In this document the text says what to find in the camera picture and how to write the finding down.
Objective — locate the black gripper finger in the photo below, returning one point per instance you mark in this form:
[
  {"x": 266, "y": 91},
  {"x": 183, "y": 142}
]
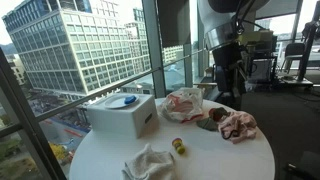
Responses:
[
  {"x": 242, "y": 81},
  {"x": 233, "y": 80}
]

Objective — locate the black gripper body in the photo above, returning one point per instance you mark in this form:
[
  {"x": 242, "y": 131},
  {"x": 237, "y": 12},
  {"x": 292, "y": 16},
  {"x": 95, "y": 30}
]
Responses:
[{"x": 228, "y": 55}]

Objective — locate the white towel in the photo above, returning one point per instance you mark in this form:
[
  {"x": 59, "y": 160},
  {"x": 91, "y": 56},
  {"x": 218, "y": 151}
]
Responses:
[{"x": 150, "y": 165}]

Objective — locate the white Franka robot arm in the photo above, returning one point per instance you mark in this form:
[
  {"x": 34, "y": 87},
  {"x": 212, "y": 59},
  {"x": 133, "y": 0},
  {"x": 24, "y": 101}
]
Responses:
[{"x": 216, "y": 20}]

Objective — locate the yellow container with purple lid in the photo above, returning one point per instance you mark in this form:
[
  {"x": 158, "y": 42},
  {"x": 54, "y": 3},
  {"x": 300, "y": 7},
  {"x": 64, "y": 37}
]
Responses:
[{"x": 179, "y": 146}]

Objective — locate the black equipment cart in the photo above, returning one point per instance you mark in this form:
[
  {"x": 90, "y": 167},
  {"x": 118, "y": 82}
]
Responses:
[{"x": 263, "y": 66}]

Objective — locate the grey green cloth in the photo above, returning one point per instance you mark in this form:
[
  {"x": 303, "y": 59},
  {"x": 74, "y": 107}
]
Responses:
[{"x": 208, "y": 124}]

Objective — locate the pink white crumpled cloth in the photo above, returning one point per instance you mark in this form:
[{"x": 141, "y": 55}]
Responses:
[{"x": 181, "y": 105}]

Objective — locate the black office chair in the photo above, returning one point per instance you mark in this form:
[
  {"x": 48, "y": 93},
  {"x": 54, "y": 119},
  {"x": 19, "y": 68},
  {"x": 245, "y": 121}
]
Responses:
[{"x": 293, "y": 53}]

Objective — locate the dark roller blind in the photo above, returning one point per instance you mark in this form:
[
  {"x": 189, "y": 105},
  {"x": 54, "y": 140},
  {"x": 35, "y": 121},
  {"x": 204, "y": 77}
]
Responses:
[{"x": 173, "y": 21}]

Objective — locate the black tripod stand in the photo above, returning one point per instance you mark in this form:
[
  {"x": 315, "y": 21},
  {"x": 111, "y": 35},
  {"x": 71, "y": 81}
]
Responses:
[{"x": 308, "y": 43}]

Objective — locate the blue oval object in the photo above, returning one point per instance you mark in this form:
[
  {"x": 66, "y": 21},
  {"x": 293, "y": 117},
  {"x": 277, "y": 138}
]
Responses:
[{"x": 130, "y": 99}]

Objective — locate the white rectangular box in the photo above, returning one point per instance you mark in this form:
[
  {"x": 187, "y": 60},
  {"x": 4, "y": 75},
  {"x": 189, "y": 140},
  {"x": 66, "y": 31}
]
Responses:
[{"x": 123, "y": 120}]

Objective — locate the white plate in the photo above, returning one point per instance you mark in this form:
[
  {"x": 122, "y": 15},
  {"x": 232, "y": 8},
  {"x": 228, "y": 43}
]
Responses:
[{"x": 115, "y": 101}]

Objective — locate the metal window railing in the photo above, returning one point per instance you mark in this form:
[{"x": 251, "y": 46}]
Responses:
[{"x": 100, "y": 91}]

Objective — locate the olive wrist camera box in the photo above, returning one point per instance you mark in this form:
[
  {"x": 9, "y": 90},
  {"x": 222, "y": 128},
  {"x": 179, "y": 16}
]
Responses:
[{"x": 255, "y": 37}]

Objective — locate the grey window post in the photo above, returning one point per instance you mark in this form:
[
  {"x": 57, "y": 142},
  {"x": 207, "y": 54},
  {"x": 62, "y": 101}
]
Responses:
[{"x": 154, "y": 46}]

